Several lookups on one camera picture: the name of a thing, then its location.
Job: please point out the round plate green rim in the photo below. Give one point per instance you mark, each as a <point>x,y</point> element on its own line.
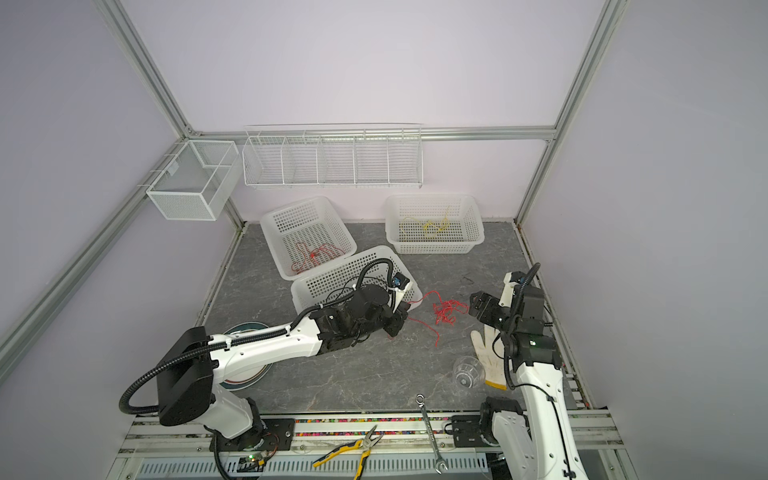
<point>248,379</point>

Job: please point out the white basket back right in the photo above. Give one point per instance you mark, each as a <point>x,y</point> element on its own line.
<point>433,224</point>

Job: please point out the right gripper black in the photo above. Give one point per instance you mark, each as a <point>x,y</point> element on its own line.
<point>480,305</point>

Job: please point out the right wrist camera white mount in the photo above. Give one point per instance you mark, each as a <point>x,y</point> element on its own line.
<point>510,281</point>

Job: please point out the white basket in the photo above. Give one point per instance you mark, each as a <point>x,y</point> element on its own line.
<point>327,280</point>
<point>304,235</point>
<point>433,224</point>

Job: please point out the white wire wall rack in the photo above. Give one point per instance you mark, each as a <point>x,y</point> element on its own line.
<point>333,155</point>

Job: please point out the silver wrench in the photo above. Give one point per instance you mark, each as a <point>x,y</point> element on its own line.
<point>440,465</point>

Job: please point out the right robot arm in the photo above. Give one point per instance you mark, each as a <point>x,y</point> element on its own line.
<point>535,437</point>

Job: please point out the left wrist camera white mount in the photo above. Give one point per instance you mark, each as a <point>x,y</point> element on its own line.
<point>399,285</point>

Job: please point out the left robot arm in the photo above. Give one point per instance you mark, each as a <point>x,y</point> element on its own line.
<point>187,383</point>

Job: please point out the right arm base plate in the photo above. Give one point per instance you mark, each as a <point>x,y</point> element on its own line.
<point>473,430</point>

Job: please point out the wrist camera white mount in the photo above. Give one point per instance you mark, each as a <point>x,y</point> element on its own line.
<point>510,281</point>
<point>399,285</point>

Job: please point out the clear plastic cup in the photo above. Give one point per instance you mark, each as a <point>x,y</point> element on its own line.
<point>468,372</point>

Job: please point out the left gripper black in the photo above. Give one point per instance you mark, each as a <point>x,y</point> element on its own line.
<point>398,318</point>

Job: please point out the white basket back left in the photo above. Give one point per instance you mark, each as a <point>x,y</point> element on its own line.
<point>304,235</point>

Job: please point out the white work glove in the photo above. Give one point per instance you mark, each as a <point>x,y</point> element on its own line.
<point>489,352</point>

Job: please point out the white mesh wall box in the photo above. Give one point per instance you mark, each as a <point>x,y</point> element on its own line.
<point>198,180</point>

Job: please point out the yellow handled pliers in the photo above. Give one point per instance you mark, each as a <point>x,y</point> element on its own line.
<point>363,446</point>

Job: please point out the white basket centre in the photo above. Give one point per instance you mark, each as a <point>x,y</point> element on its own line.
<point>327,280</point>

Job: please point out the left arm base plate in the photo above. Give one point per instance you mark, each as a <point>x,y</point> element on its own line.
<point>271,434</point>

